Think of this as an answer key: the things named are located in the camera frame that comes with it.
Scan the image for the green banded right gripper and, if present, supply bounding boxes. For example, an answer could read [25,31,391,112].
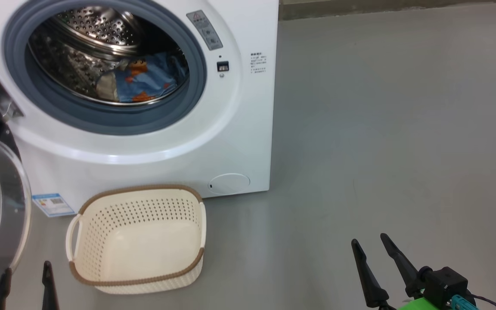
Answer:
[351,233,446,310]

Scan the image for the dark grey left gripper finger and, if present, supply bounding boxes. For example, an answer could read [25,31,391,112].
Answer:
[41,260,60,310]
[0,268,12,310]

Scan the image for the black round glass washer door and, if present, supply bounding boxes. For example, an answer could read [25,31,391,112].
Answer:
[0,93,32,310]

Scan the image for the beige garment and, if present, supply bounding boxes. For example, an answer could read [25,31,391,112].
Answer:
[96,70,118,102]

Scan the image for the blue garment with orange prints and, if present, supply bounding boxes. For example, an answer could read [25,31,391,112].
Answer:
[97,53,188,104]

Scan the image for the cream perforated plastic laundry basket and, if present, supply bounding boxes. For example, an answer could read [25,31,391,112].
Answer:
[65,185,207,295]

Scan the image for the grey rubber door gasket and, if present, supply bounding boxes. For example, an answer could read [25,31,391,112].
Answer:
[3,0,208,136]

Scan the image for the white front-load washing machine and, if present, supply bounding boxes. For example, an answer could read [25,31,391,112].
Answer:
[0,0,279,217]

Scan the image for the blue energy label sticker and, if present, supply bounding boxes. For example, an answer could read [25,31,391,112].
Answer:
[32,193,76,217]

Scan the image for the round white filter cover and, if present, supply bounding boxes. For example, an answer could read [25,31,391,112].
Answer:
[208,173,251,195]

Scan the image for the small printed text sticker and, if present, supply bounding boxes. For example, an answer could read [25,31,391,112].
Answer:
[250,53,267,74]

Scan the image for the grey warning label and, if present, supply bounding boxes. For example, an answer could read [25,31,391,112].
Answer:
[186,10,223,51]

